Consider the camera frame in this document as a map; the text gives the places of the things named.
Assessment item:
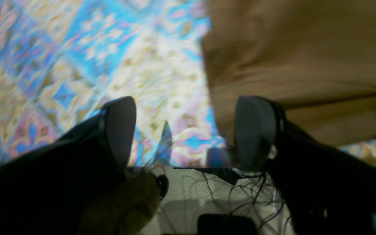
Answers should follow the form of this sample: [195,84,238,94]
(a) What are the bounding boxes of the brown t-shirt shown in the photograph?
[201,0,376,146]

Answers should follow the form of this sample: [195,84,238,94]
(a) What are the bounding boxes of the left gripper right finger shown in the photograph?
[235,96,376,235]

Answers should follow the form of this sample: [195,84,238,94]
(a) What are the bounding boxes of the patterned tablecloth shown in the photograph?
[0,0,376,167]

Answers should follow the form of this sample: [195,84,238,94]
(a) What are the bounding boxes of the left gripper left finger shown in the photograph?
[0,96,137,235]

